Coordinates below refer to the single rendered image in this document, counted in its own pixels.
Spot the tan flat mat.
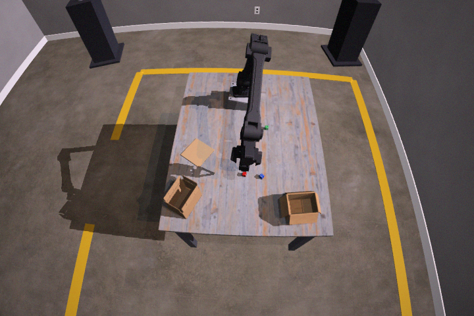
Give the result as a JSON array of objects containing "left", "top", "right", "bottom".
[{"left": 181, "top": 138, "right": 214, "bottom": 168}]

